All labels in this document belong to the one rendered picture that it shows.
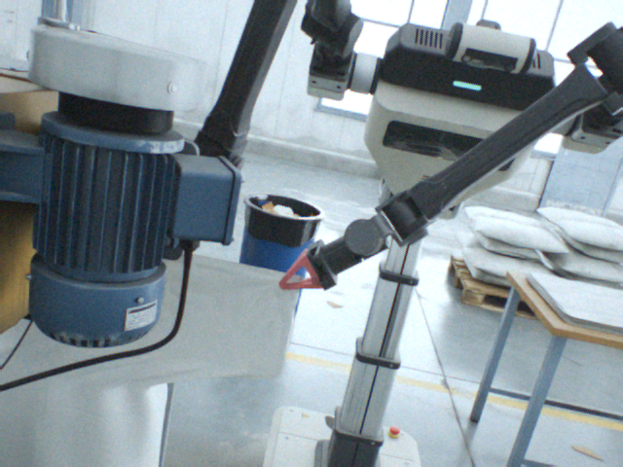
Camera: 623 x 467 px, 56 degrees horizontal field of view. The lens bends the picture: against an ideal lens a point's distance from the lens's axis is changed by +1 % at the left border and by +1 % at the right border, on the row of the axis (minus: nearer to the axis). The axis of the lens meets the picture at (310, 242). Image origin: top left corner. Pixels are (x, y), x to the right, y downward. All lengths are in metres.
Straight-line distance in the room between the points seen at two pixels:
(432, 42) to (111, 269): 0.90
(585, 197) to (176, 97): 9.31
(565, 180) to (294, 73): 4.37
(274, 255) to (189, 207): 2.56
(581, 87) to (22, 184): 0.72
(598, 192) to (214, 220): 9.29
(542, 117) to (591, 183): 8.85
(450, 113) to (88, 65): 0.90
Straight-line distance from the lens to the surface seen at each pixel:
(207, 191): 0.67
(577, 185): 9.70
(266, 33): 0.88
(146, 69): 0.60
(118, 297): 0.67
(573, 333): 2.24
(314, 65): 1.30
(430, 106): 1.34
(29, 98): 0.80
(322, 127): 9.01
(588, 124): 1.40
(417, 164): 1.42
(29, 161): 0.68
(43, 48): 0.64
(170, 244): 0.77
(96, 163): 0.64
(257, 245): 3.24
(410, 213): 0.98
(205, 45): 9.21
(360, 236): 0.91
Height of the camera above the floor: 1.44
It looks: 17 degrees down
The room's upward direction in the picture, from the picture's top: 12 degrees clockwise
